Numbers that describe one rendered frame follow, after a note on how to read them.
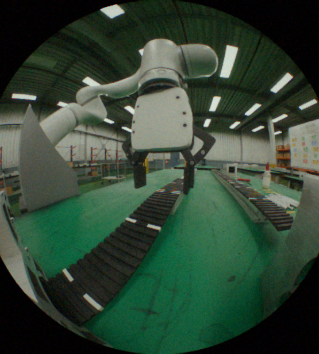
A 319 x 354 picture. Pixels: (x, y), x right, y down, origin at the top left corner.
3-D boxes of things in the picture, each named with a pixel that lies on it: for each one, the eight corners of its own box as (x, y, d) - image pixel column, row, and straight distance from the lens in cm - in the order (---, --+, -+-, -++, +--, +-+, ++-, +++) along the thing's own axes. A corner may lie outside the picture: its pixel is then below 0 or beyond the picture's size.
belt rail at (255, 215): (211, 172, 114) (211, 169, 113) (214, 172, 114) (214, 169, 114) (253, 222, 22) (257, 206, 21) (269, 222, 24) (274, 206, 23)
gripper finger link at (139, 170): (146, 151, 20) (146, 185, 20) (133, 152, 22) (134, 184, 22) (136, 150, 17) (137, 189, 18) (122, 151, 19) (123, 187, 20)
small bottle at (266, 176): (266, 187, 60) (269, 162, 59) (269, 189, 57) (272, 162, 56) (260, 187, 58) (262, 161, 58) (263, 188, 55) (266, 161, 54)
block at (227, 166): (221, 173, 102) (222, 163, 101) (233, 174, 105) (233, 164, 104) (223, 174, 92) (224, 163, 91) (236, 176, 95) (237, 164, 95)
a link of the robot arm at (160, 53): (191, 92, 25) (150, 99, 27) (184, 57, 35) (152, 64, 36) (184, 62, 19) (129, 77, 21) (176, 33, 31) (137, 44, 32)
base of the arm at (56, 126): (23, 136, 59) (51, 112, 66) (46, 166, 58) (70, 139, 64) (26, 115, 42) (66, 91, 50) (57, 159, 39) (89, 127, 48)
